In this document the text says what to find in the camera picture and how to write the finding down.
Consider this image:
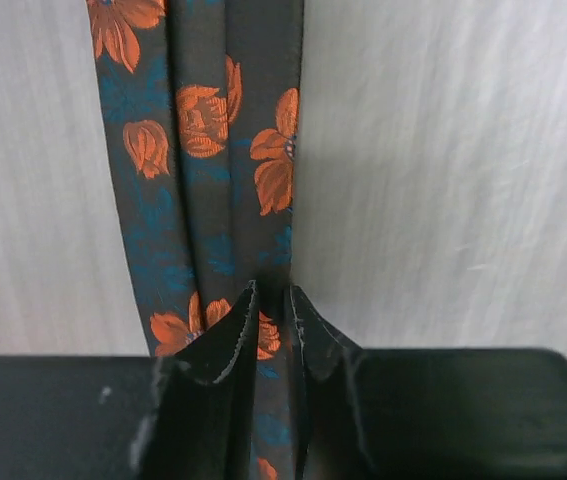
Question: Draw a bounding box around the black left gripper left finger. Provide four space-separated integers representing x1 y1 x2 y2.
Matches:
0 283 258 479

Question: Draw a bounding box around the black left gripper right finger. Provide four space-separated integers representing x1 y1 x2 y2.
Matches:
284 286 567 479

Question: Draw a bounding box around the black orange floral tie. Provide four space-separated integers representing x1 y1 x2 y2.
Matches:
87 1 303 479

